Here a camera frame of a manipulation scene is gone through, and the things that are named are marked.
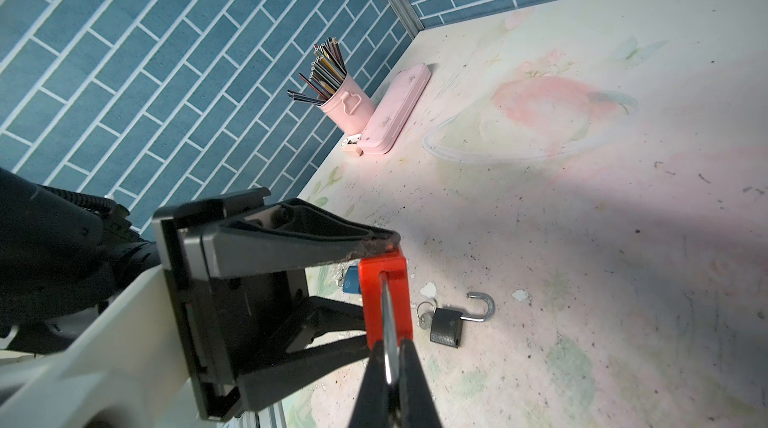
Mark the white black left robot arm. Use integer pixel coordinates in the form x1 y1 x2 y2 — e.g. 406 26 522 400
1 172 439 427

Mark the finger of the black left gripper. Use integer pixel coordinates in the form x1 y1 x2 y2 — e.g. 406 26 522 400
201 199 401 279
236 296 370 412

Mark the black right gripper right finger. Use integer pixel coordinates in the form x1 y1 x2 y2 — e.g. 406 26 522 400
397 339 442 428

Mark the blue padlock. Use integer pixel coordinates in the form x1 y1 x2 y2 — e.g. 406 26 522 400
342 266 361 295

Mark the red padlock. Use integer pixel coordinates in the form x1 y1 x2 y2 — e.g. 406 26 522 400
358 247 415 352

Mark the pink pencil case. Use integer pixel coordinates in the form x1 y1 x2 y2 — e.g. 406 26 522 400
356 64 431 155

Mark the coloured pencils bundle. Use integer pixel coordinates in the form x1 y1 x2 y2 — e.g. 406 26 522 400
286 38 349 106

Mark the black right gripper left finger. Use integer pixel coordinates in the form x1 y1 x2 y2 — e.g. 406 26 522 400
348 341 390 428

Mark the black padlock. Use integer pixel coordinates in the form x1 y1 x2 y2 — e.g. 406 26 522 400
417 292 496 348

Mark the pink pencil cup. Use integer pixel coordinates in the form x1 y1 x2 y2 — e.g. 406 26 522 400
320 76 375 136

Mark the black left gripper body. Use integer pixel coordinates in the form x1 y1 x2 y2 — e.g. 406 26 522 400
151 188 308 422

